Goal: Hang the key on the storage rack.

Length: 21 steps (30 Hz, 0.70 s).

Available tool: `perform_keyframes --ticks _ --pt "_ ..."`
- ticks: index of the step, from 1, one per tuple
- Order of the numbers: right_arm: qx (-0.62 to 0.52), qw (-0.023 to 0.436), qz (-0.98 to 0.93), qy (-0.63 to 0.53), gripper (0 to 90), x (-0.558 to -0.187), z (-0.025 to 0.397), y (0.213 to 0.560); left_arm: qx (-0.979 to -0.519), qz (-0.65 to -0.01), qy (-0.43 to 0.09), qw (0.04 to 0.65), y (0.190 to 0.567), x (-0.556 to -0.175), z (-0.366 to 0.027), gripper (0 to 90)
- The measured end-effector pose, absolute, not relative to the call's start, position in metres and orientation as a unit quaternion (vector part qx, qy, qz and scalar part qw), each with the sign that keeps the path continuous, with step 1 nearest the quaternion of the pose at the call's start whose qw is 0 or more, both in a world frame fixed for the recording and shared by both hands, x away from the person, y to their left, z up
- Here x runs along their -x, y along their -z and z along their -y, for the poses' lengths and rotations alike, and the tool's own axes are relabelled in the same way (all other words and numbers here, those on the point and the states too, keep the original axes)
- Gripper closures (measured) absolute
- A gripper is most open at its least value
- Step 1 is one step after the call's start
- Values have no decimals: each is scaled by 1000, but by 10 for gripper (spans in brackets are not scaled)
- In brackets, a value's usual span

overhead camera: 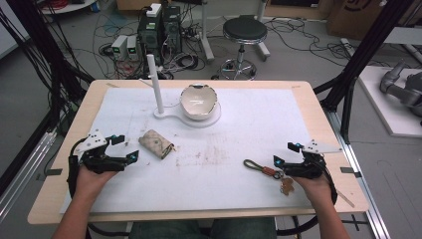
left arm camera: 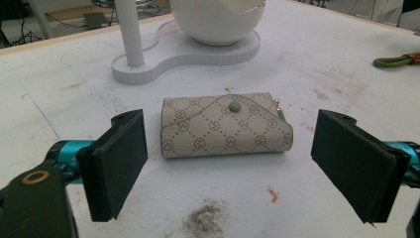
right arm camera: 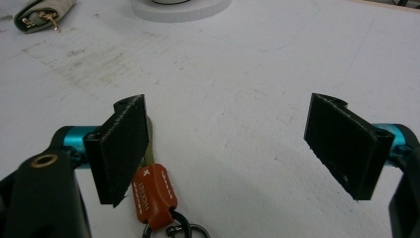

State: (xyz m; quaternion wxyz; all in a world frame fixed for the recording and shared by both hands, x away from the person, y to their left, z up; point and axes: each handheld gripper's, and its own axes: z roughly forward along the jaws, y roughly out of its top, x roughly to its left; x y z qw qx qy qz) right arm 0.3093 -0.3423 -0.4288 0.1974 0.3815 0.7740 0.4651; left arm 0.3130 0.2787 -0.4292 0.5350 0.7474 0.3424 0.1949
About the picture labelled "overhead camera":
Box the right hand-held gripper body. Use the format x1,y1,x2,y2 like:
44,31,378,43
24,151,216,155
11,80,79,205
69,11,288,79
283,138,343,180

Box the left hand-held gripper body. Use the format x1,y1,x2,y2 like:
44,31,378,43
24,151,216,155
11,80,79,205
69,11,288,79
73,129,129,175

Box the keys with green strap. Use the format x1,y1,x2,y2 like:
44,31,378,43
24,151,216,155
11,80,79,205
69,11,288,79
243,158,296,197

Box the beige key pouch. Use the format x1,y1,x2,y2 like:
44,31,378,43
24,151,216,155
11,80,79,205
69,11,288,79
137,128,176,160

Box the person's left hand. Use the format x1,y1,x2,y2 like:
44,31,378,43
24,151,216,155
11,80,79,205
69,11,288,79
75,163,119,203

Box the person's right hand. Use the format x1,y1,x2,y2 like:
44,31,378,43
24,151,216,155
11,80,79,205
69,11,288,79
292,173,334,209

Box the wooden table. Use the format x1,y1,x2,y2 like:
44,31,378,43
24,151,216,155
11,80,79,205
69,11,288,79
27,79,370,226

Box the beige strip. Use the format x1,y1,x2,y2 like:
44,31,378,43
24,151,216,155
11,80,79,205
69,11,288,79
335,190,355,209

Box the white stand with pole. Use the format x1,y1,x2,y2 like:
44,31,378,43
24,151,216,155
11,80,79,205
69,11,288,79
146,54,223,129

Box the white table mat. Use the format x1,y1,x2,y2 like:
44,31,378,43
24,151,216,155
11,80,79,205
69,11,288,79
59,87,315,214

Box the white ceramic bowl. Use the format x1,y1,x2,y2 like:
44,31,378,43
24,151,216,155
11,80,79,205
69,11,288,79
179,83,219,121

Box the white platform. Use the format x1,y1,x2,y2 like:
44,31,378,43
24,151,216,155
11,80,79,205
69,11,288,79
357,65,422,138

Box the grey power supply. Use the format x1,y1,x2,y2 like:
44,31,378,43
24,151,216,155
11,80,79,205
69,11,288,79
125,35,139,62
110,34,129,62

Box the electronics boxes on floor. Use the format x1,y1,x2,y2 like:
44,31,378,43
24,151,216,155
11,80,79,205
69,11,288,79
93,3,220,81

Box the white table leg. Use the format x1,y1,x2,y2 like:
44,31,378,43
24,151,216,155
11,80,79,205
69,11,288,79
198,0,216,63
254,0,272,63

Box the black computer tower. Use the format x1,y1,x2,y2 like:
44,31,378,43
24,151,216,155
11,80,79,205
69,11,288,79
161,4,183,55
136,13,164,65

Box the black round stool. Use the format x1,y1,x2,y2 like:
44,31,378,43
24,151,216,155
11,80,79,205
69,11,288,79
219,14,270,82

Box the white box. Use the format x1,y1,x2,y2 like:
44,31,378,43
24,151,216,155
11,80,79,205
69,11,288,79
145,2,163,19

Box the cardboard box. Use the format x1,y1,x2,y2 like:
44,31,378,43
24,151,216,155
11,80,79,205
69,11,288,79
325,0,386,42

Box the aluminium rail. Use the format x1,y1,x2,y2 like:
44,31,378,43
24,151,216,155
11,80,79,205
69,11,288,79
0,130,58,222
323,109,392,239

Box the black metal frame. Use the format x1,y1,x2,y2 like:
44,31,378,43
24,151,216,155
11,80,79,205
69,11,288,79
313,0,414,144
0,0,97,197

